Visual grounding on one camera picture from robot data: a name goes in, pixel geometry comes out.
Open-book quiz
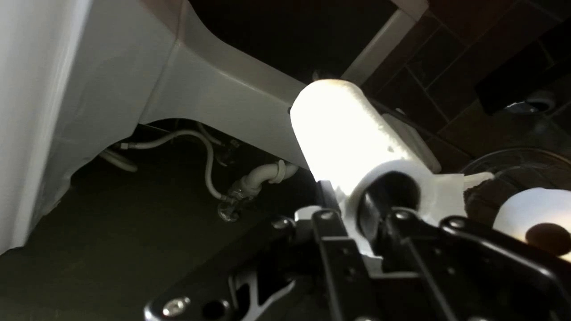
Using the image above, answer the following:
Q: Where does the black metal tissue holder stand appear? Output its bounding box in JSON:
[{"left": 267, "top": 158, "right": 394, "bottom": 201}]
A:
[{"left": 461, "top": 87, "right": 571, "bottom": 198}]

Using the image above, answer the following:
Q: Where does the baseboard strip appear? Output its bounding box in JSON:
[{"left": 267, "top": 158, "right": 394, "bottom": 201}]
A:
[{"left": 342, "top": 0, "right": 431, "bottom": 85}]

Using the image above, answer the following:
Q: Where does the white toilet tank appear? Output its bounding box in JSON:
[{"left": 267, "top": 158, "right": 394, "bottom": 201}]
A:
[{"left": 0, "top": 0, "right": 180, "bottom": 255}]

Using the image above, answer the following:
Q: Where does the white toilet bowl with lid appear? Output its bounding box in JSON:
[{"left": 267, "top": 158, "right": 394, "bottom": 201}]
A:
[{"left": 140, "top": 0, "right": 308, "bottom": 171}]

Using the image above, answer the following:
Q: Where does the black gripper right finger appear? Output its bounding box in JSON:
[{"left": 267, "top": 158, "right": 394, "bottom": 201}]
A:
[{"left": 385, "top": 208, "right": 571, "bottom": 321}]

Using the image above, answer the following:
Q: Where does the white water supply line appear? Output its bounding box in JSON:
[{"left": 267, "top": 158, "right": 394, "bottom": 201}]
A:
[{"left": 96, "top": 128, "right": 233, "bottom": 203}]

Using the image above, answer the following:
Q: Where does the water shutoff valve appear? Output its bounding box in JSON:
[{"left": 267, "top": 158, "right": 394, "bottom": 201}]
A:
[{"left": 215, "top": 158, "right": 301, "bottom": 223}]

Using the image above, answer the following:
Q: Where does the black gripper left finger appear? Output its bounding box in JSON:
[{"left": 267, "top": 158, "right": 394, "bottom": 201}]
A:
[{"left": 144, "top": 207, "right": 381, "bottom": 321}]

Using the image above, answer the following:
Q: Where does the spare white tissue roll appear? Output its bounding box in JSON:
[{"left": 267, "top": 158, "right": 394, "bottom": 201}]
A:
[{"left": 490, "top": 185, "right": 571, "bottom": 264}]

